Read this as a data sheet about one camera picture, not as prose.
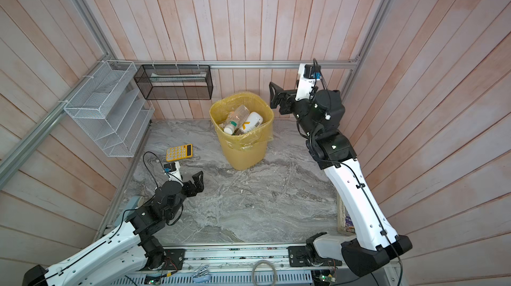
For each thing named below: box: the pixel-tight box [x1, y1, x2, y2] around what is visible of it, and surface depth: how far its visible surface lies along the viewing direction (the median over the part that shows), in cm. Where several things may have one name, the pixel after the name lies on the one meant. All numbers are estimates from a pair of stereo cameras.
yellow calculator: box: [165, 143, 194, 163], surface depth 106 cm
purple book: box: [336, 194, 356, 235], surface depth 81 cm
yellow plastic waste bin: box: [209, 93, 275, 171], surface depth 89 cm
